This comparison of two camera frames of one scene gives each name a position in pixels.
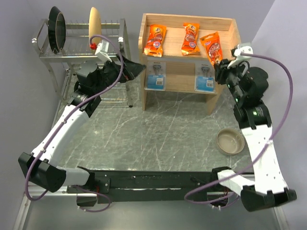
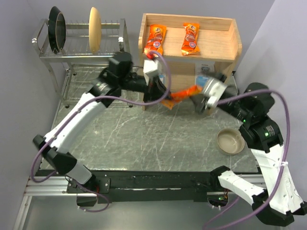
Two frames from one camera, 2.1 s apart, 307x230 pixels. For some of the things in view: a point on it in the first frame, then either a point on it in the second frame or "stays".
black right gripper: [221, 70] to [198, 104]
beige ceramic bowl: [230, 141] stays
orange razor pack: [155, 40] stays
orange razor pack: [190, 43] stays
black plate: [56, 29] stays
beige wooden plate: [95, 25] stays
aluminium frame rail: [38, 190] stays
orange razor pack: [213, 47] to [169, 102]
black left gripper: [130, 70] to [156, 89]
